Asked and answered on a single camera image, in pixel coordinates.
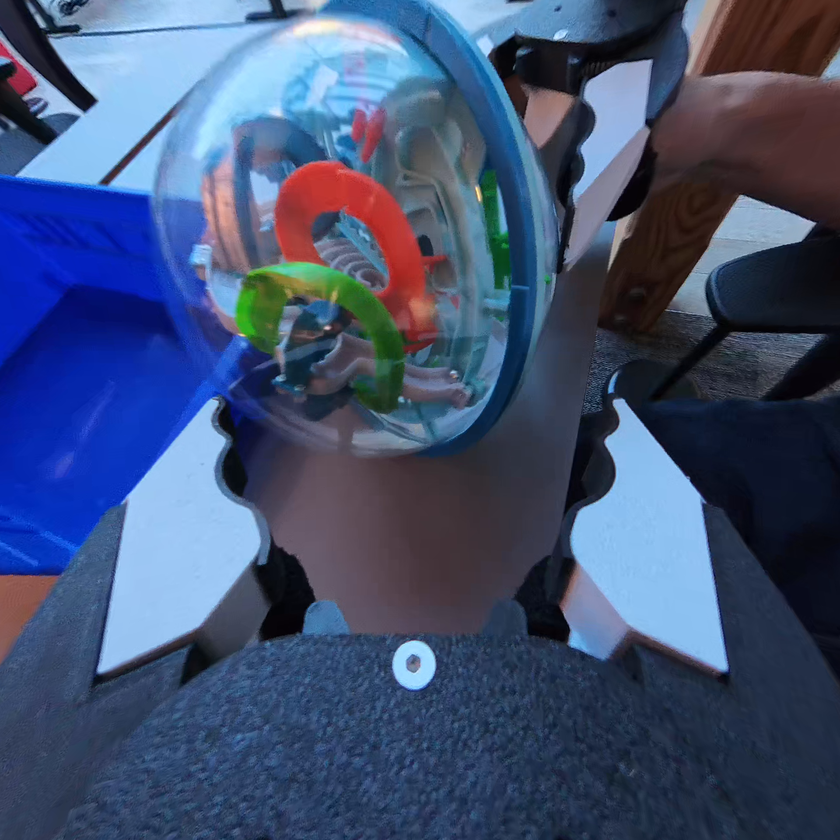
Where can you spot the large blue plastic bin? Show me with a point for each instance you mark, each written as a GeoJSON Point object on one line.
{"type": "Point", "coordinates": [79, 367]}

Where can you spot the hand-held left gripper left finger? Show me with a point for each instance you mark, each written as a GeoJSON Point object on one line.
{"type": "Point", "coordinates": [177, 538]}

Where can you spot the clear plastic maze ball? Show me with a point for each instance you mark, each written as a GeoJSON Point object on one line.
{"type": "Point", "coordinates": [354, 229]}

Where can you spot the wooden post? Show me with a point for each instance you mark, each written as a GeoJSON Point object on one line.
{"type": "Point", "coordinates": [663, 262]}

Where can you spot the person's right hand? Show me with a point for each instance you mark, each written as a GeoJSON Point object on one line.
{"type": "Point", "coordinates": [702, 131]}

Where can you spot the person's right forearm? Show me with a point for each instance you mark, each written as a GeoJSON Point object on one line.
{"type": "Point", "coordinates": [794, 144]}

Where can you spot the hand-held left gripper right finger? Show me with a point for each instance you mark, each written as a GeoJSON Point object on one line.
{"type": "Point", "coordinates": [649, 544]}

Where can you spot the red object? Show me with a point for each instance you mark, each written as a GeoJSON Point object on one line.
{"type": "Point", "coordinates": [16, 69]}

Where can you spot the black padded chair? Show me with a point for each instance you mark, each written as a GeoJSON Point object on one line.
{"type": "Point", "coordinates": [774, 282]}

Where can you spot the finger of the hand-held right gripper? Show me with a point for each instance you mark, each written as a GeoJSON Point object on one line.
{"type": "Point", "coordinates": [541, 121]}
{"type": "Point", "coordinates": [617, 131]}

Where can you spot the black folding chair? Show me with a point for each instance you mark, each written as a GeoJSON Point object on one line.
{"type": "Point", "coordinates": [52, 52]}

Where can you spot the person's dark trousers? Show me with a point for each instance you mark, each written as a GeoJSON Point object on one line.
{"type": "Point", "coordinates": [754, 492]}

